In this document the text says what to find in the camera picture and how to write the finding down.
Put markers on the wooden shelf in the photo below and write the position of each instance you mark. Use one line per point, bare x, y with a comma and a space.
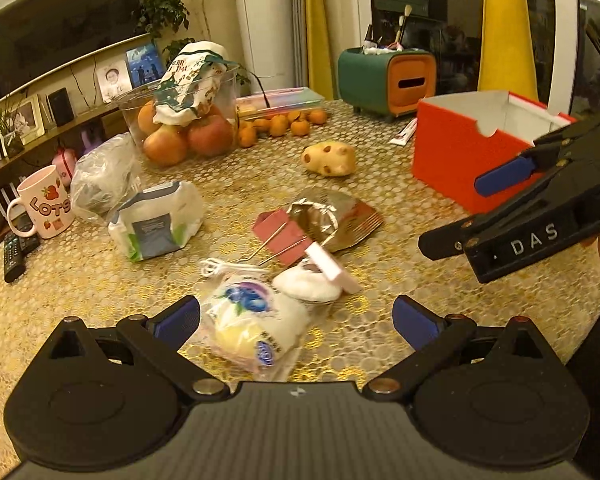
80, 119

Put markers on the green leafy houseplant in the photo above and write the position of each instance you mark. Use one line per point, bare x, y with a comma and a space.
160, 5

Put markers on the white blueberry print snack packet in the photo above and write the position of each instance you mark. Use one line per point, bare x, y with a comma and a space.
250, 320

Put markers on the yellow potato toy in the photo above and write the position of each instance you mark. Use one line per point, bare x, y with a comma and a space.
330, 159

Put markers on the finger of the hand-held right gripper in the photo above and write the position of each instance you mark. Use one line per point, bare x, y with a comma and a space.
442, 241
502, 175

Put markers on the portrait drawing card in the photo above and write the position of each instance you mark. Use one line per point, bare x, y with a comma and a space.
112, 80

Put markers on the gold lace covered desktop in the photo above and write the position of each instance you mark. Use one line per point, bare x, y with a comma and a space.
380, 185

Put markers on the pastel flat box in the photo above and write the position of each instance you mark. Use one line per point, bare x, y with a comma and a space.
290, 97

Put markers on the pink strawberry mug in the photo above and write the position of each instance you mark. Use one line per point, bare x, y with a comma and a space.
45, 205

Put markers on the pink binder clip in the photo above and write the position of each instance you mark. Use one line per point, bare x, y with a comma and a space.
280, 230

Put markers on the clear plastic bag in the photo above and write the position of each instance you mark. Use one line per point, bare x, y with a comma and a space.
100, 175

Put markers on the silver foil snack bag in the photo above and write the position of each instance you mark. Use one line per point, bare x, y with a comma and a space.
350, 220

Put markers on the clear fruit bowl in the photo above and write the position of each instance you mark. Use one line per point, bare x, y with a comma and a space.
130, 110

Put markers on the white wet wipes pack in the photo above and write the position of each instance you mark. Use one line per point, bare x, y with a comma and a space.
150, 230

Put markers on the white green snack bag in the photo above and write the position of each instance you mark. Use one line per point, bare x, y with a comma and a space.
185, 85

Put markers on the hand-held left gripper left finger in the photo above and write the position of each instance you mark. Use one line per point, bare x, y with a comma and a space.
177, 317

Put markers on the white pink rectangular block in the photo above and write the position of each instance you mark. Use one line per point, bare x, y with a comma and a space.
330, 265

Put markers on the makeup brush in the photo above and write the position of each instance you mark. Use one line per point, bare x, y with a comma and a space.
407, 12

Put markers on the yellow curtain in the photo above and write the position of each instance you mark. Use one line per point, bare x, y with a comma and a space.
505, 35
320, 35

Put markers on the blue picture card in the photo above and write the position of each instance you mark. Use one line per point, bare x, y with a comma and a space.
142, 62

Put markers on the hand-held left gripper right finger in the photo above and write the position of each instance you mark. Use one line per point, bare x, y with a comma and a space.
412, 322

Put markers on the small potted grass plant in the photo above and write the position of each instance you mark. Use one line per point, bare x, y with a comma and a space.
12, 145

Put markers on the red apple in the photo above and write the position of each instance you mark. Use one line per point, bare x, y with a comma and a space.
210, 135
165, 147

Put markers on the white arched frame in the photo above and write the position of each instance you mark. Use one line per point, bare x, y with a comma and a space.
562, 35

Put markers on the pile of tangerines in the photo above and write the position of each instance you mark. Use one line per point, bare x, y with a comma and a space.
280, 125

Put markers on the small black speaker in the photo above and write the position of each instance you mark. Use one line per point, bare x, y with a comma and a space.
60, 106

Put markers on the black television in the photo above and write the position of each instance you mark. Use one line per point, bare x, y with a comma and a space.
55, 25

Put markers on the white fluffy hair clip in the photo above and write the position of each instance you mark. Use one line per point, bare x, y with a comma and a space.
300, 285

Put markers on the black remote control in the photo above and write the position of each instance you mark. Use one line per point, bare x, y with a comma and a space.
15, 260

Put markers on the purple toy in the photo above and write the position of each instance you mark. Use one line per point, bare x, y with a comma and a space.
91, 140

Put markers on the red storage box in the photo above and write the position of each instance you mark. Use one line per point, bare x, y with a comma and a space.
445, 150

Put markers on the white photo frame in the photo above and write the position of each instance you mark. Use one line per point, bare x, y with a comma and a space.
25, 120

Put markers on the white toothpaste tube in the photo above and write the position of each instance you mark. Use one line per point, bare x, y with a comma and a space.
402, 134

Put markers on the white standing air conditioner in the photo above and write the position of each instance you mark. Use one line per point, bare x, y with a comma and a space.
270, 20

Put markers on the pink piggy toy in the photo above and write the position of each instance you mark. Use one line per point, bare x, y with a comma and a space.
62, 165

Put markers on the orange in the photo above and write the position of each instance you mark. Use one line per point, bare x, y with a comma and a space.
147, 117

